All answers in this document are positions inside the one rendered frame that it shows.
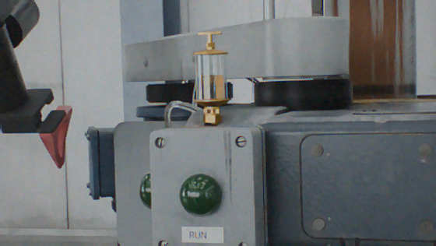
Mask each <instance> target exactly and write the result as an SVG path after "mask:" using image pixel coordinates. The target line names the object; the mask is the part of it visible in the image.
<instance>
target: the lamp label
mask: <svg viewBox="0 0 436 246"><path fill-rule="evenodd" d="M181 232H182V242H206V243H223V227H181Z"/></svg>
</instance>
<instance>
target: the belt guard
mask: <svg viewBox="0 0 436 246"><path fill-rule="evenodd" d="M215 31H222V34H215V35H213V43H215V49H219V50H223V51H228V53H229V54H227V79H244V78H255V79H258V78H262V79H263V80H269V79H335V78H343V77H344V75H348V74H349V52H348V22H347V20H346V19H345V18H343V17H340V16H331V17H327V16H314V17H294V18H275V19H265V20H261V21H257V22H253V23H241V24H237V25H233V26H226V27H222V28H214V29H210V30H202V31H199V32H215ZM206 43H208V37H207V35H201V36H199V35H198V32H191V33H183V34H179V35H175V36H167V37H160V38H156V39H152V40H141V41H136V42H132V43H128V44H123V45H122V57H123V75H124V83H127V82H151V81H174V80H185V79H195V56H194V55H193V52H197V51H201V50H204V49H206Z"/></svg>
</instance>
